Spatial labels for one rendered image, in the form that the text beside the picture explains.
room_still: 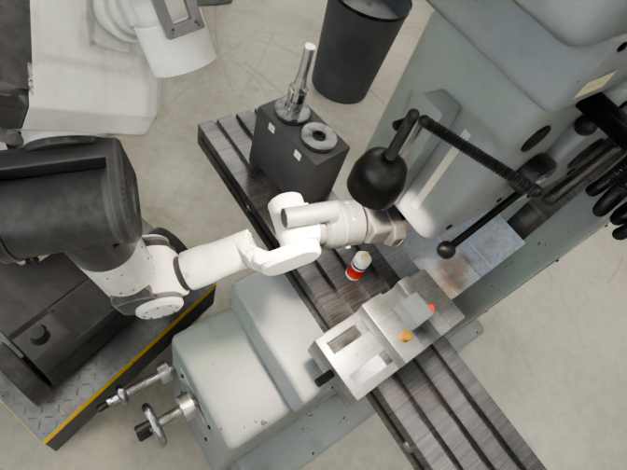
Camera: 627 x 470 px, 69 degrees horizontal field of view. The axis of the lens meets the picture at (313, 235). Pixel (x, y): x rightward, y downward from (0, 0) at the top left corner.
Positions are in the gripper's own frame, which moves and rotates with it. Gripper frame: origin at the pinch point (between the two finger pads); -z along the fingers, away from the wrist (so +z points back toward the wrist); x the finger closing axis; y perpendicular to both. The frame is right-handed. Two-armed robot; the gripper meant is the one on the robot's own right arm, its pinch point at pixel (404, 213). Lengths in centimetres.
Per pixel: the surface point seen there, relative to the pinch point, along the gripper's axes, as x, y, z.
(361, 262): 1.0, 21.7, 1.0
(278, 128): 35.7, 12.0, 12.9
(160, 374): 1, 70, 48
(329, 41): 168, 86, -73
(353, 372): -22.2, 23.2, 12.2
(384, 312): -12.8, 19.2, 2.0
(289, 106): 38.5, 7.9, 10.0
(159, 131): 143, 123, 26
